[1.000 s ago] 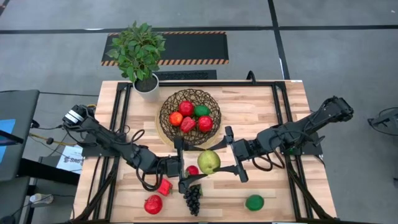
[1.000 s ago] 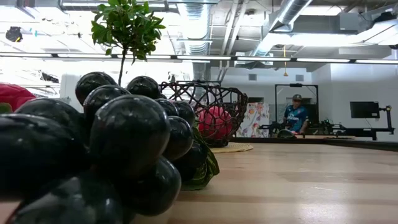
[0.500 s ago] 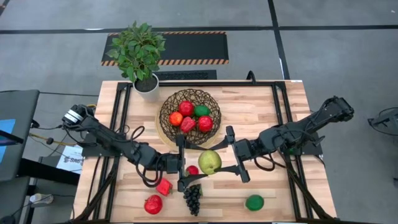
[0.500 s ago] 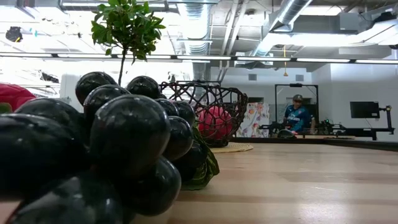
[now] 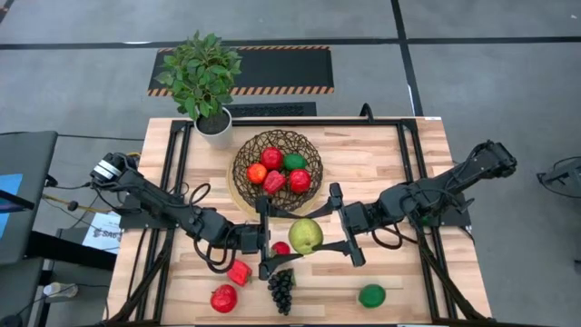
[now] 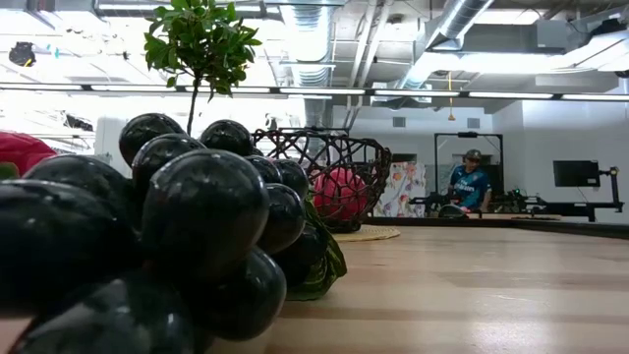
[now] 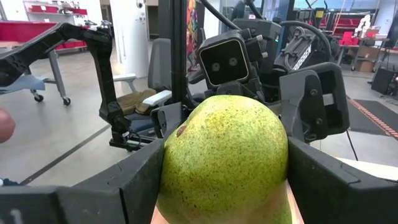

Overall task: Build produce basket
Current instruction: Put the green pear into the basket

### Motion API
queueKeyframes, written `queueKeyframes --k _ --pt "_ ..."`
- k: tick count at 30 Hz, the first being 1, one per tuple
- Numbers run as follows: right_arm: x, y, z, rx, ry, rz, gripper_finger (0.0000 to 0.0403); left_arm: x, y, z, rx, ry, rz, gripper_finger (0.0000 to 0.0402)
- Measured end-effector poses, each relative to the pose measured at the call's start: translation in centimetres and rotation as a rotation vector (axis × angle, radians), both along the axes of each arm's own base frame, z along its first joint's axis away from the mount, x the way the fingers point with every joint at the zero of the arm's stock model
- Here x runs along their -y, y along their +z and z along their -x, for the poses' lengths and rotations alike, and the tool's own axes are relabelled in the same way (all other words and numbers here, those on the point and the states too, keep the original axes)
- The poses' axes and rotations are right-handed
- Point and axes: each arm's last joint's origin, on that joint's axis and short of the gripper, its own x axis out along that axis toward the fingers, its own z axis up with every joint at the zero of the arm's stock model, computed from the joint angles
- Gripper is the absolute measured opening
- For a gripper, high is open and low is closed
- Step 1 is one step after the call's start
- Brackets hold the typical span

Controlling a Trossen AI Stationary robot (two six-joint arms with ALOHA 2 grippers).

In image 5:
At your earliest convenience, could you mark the red apple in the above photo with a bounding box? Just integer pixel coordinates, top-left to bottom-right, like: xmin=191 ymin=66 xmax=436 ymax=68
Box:
xmin=209 ymin=283 xmax=239 ymax=314
xmin=289 ymin=168 xmax=313 ymax=194
xmin=260 ymin=146 xmax=284 ymax=172

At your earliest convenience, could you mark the white printed paper sheet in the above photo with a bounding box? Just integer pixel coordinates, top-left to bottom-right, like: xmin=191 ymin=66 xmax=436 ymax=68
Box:
xmin=81 ymin=212 xmax=123 ymax=254

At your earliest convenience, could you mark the dark grey desk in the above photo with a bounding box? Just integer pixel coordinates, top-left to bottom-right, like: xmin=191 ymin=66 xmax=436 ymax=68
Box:
xmin=0 ymin=130 xmax=59 ymax=267

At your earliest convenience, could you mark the orange red peach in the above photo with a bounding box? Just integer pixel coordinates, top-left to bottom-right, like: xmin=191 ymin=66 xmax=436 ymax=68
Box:
xmin=246 ymin=163 xmax=269 ymax=185

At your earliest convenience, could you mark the black right arm cable loop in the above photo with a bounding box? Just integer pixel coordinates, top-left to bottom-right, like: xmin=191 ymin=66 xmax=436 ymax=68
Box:
xmin=371 ymin=226 xmax=405 ymax=250

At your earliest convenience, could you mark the light blue flat panel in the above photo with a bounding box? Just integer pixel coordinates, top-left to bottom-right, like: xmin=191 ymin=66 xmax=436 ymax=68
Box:
xmin=0 ymin=173 xmax=24 ymax=240

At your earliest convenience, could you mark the black desk beam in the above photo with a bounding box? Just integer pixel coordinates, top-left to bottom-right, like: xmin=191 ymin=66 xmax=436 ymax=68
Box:
xmin=0 ymin=230 xmax=118 ymax=327

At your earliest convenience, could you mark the dark brown wicker basket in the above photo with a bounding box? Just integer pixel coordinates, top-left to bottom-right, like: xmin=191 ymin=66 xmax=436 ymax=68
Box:
xmin=231 ymin=129 xmax=325 ymax=214

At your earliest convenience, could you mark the black ribbed floor strip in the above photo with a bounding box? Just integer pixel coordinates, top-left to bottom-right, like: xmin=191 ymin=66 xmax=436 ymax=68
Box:
xmin=225 ymin=102 xmax=318 ymax=118

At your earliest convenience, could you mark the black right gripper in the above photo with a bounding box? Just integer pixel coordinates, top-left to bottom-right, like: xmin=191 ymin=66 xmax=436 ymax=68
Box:
xmin=306 ymin=182 xmax=381 ymax=268

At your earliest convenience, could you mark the green lime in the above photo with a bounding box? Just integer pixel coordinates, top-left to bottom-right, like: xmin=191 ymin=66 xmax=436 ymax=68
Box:
xmin=283 ymin=153 xmax=309 ymax=173
xmin=357 ymin=283 xmax=387 ymax=310

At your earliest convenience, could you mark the round woven straw placemat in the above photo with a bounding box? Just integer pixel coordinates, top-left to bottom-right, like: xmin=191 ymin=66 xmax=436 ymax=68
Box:
xmin=226 ymin=172 xmax=326 ymax=223

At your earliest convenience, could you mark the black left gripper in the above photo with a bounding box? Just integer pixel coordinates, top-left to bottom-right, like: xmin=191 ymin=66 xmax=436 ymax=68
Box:
xmin=239 ymin=195 xmax=308 ymax=282

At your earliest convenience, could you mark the white power adapter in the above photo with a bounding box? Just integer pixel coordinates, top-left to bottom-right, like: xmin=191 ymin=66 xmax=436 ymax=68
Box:
xmin=43 ymin=281 xmax=79 ymax=301

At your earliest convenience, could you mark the green pear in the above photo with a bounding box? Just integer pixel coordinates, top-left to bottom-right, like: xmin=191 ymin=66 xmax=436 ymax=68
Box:
xmin=288 ymin=218 xmax=325 ymax=256

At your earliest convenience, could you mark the black hazard striped floor mat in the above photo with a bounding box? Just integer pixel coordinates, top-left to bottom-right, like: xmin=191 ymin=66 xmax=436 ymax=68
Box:
xmin=146 ymin=44 xmax=336 ymax=97

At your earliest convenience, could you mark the green plant in white pot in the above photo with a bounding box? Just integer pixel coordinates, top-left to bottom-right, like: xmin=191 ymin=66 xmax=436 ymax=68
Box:
xmin=153 ymin=29 xmax=244 ymax=151

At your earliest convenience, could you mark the black floor cable with plug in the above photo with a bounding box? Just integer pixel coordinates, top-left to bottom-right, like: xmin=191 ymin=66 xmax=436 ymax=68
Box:
xmin=43 ymin=172 xmax=113 ymax=214

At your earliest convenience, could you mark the black grape bunch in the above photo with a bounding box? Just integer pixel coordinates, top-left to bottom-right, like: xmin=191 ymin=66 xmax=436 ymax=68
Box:
xmin=267 ymin=268 xmax=297 ymax=317

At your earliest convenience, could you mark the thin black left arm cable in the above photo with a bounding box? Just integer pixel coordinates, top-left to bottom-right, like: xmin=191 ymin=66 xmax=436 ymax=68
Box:
xmin=188 ymin=183 xmax=212 ymax=205

